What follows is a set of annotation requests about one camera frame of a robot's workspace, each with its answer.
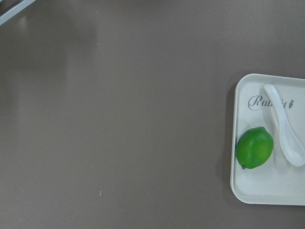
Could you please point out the white ceramic soup spoon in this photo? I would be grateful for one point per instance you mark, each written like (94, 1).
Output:
(289, 143)

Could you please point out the white rectangular serving tray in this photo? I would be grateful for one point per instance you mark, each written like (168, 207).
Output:
(276, 182)

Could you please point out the white aluminium frame bar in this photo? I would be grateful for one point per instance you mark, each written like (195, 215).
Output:
(10, 8)

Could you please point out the green lime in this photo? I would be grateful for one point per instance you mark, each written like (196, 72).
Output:
(254, 148)

